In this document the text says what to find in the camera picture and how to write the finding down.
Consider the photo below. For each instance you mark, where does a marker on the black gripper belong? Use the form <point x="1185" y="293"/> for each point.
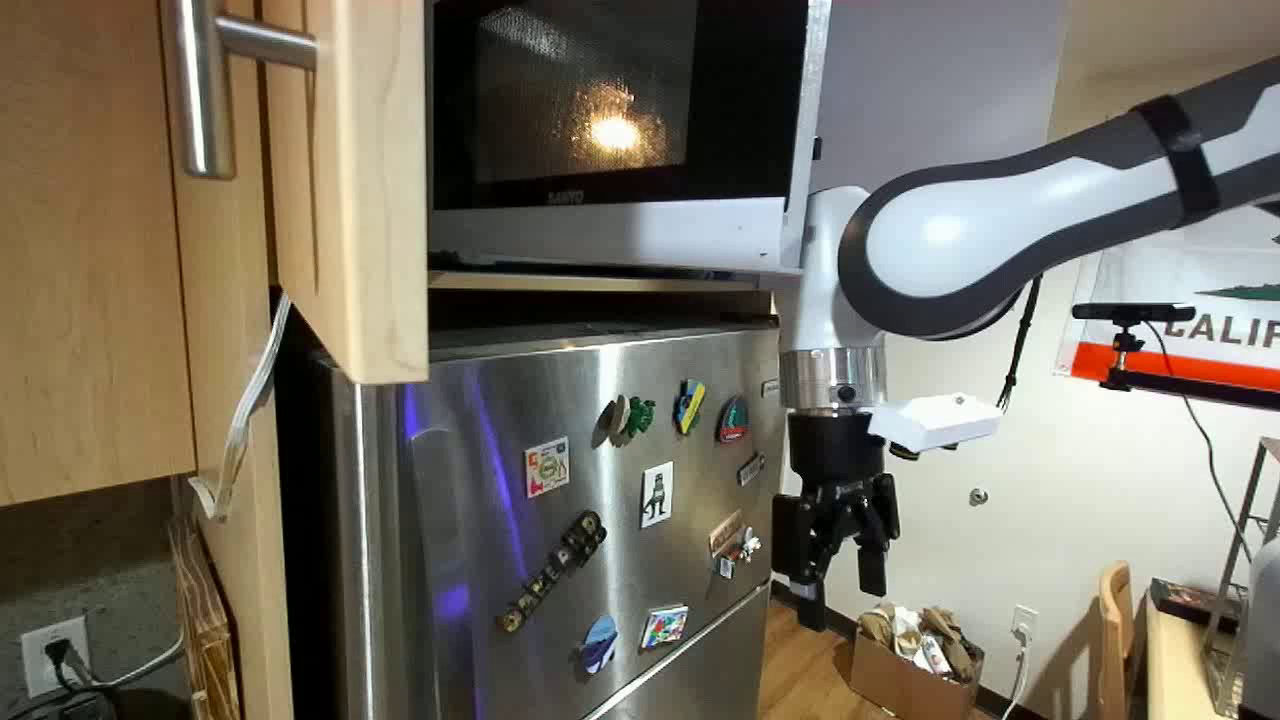
<point x="838" y="461"/>

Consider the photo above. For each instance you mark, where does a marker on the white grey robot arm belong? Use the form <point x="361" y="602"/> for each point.
<point x="942" y="255"/>

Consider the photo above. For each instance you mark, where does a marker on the microwave with open door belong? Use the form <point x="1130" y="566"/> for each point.
<point x="695" y="135"/>

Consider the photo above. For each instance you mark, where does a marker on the small cluster magnet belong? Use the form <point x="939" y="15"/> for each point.
<point x="730" y="546"/>

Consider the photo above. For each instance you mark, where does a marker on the cardboard box with items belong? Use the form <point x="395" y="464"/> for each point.
<point x="913" y="661"/>

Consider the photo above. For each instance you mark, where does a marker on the round red blue magnet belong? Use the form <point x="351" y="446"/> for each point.
<point x="735" y="422"/>

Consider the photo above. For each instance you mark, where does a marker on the white black picture magnet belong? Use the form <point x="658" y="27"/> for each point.
<point x="658" y="493"/>

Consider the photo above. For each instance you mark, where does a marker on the blue yellow magnet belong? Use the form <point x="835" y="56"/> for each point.
<point x="684" y="407"/>

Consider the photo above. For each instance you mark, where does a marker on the colourful rectangular magnet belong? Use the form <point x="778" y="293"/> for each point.
<point x="665" y="626"/>

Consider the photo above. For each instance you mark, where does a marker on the white outlet with plug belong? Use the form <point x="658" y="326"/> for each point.
<point x="1026" y="626"/>

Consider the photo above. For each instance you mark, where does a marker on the green oval magnet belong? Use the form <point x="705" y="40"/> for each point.
<point x="623" y="422"/>

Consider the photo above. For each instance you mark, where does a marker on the long dark bar magnet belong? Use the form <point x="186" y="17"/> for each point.
<point x="573" y="548"/>

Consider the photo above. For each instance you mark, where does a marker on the blue shield magnet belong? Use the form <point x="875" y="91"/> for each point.
<point x="599" y="649"/>

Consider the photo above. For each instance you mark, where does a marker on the stainless steel refrigerator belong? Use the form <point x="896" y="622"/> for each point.
<point x="550" y="527"/>

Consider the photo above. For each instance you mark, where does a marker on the wooden chair back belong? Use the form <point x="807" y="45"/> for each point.
<point x="1115" y="640"/>

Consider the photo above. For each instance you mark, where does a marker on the white square card magnet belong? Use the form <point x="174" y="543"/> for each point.
<point x="544" y="471"/>

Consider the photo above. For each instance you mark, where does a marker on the wooden kitchen cabinet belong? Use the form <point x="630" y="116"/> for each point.
<point x="139" y="297"/>

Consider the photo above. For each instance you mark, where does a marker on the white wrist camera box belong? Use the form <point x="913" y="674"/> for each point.
<point x="932" y="422"/>

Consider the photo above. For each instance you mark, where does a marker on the black camera on stand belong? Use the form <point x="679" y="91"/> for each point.
<point x="1119" y="369"/>

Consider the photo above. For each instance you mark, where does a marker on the metal shelf frame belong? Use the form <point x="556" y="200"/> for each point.
<point x="1250" y="531"/>

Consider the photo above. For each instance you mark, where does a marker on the California flag on wall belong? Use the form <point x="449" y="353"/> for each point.
<point x="1224" y="270"/>

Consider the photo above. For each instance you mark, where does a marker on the steel cabinet handle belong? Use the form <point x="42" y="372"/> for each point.
<point x="205" y="40"/>

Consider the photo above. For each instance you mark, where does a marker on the wall power outlet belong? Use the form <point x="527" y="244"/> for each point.
<point x="53" y="655"/>

